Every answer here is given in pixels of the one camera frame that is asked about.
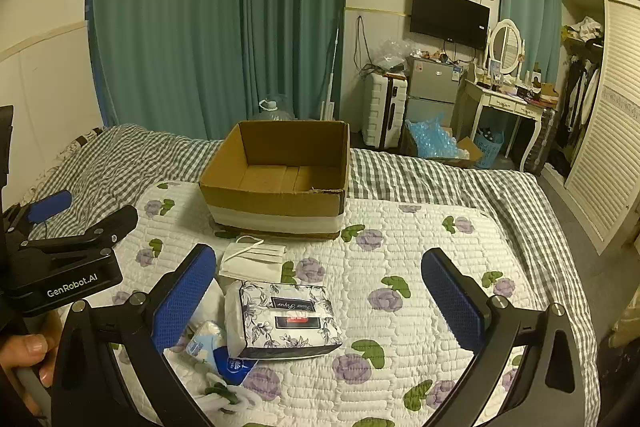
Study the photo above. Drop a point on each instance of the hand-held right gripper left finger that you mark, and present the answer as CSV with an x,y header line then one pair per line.
x,y
185,294

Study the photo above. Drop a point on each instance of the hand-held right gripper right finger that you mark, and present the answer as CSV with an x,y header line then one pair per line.
x,y
450,297

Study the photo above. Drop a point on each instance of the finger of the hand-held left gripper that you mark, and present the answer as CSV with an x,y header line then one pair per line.
x,y
50,205
100,229

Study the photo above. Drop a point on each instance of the white plastic bag item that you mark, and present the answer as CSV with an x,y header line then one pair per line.
x,y
215,307

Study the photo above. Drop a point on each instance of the white face mask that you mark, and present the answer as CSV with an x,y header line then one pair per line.
x,y
255,262

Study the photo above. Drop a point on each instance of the blue round packet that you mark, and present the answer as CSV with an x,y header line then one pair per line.
x,y
232,367

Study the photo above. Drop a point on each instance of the floral tissue pack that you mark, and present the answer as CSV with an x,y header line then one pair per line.
x,y
295,317

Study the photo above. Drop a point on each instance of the brown cardboard box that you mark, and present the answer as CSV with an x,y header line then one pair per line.
x,y
275,204

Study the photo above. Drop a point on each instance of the person's left hand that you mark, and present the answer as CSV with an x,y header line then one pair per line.
x,y
25,351

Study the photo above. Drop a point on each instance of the floral quilted mat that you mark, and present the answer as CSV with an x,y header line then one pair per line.
x,y
400,257

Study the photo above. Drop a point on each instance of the brown patterned cloth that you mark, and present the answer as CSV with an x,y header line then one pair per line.
x,y
80,138

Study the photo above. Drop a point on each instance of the open cardboard floor box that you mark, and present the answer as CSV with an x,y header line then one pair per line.
x,y
470,152

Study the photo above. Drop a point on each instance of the blue laundry basket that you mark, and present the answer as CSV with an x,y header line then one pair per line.
x,y
490,152

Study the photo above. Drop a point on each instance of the blue bubble wrap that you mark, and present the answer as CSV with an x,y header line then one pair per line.
x,y
432,139

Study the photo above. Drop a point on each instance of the dark suitcase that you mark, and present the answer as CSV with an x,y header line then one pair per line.
x,y
546,137

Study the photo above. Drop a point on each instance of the white ribbed suitcase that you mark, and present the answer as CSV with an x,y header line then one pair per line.
x,y
382,112

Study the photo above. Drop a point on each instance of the white dressing table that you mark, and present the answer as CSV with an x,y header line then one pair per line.
x,y
500,99

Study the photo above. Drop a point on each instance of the clear water jug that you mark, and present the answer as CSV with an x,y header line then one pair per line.
x,y
275,109

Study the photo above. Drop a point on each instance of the teal curtain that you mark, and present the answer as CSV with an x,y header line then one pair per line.
x,y
170,32
295,17
530,7

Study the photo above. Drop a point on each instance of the silver mini fridge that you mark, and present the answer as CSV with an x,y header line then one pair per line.
x,y
432,82

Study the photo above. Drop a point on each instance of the white mop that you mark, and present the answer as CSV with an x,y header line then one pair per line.
x,y
330,107

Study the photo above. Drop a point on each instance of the hanging clothes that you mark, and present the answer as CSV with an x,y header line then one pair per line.
x,y
575,107

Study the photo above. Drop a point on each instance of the white louvered wardrobe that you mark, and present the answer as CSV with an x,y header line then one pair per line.
x,y
610,127

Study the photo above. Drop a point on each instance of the clear plastic bags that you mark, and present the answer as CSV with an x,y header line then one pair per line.
x,y
392,52

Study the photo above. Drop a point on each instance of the white oval vanity mirror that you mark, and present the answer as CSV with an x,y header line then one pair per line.
x,y
507,47

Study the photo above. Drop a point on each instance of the black television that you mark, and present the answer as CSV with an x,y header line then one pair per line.
x,y
447,17

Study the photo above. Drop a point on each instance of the white crumpled cloth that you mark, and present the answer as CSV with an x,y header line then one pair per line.
x,y
587,27

